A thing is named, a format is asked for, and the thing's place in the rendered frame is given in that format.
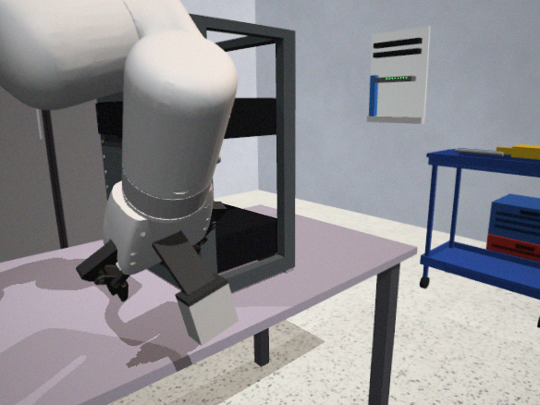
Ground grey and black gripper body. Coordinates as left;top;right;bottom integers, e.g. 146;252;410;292
103;181;214;276

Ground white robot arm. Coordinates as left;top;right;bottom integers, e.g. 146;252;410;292
0;0;239;346

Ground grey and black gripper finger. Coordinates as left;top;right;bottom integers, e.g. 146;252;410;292
192;202;227;254
76;240;129;302

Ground black server rack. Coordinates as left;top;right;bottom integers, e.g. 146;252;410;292
96;14;296;293

